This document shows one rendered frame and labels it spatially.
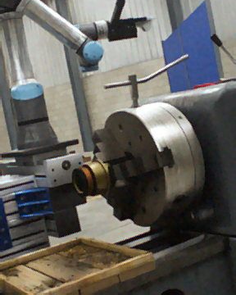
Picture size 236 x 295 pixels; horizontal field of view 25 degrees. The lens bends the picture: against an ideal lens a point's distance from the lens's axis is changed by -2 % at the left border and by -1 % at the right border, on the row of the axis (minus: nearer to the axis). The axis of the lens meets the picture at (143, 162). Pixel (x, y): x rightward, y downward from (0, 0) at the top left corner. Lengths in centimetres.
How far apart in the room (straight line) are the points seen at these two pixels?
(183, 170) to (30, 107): 78
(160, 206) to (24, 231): 69
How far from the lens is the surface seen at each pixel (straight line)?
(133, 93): 138
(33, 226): 189
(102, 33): 213
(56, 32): 198
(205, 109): 134
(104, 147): 139
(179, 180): 129
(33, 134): 190
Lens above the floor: 124
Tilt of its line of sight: 6 degrees down
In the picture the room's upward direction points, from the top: 11 degrees counter-clockwise
